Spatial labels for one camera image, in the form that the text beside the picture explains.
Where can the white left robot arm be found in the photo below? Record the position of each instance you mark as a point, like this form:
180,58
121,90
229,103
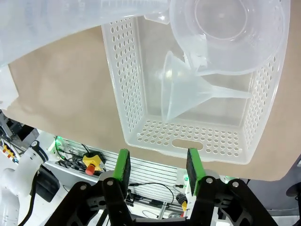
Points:
14,188

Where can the white perforated plastic basket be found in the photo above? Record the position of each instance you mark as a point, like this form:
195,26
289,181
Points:
188,135

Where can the empty clear measuring jug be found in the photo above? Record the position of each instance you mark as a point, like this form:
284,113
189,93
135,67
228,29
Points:
258,47

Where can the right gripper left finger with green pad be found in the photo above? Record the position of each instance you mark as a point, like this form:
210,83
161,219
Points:
122,164

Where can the translucent plastic conical flask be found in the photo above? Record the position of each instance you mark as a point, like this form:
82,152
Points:
58,23

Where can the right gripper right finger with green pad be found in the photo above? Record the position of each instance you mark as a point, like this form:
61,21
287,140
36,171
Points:
194,169

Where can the black round stand base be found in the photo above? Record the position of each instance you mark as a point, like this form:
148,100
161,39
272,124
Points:
294,190

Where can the translucent plastic funnel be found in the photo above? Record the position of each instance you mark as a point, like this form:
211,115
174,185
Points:
185,94

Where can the yellow emergency stop button box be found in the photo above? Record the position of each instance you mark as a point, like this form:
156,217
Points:
92,162

